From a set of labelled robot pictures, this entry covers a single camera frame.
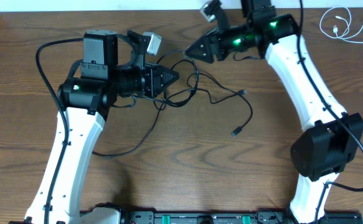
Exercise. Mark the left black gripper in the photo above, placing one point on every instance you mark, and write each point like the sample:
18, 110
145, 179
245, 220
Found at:
153, 81

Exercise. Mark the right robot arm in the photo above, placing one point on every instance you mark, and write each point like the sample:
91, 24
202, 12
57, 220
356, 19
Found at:
330, 134

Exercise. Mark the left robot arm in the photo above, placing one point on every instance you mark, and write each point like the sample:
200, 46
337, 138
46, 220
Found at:
113, 65

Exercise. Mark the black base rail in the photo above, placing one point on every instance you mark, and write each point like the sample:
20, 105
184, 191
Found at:
146, 217

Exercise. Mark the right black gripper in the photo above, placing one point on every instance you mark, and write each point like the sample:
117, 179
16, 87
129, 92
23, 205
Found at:
206, 41

